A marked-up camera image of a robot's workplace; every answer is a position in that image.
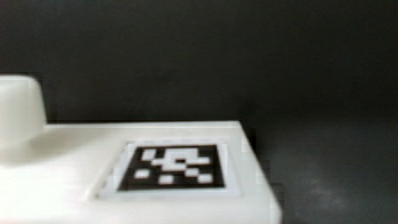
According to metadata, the white front drawer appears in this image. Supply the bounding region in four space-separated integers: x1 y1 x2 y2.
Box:
0 75 282 224

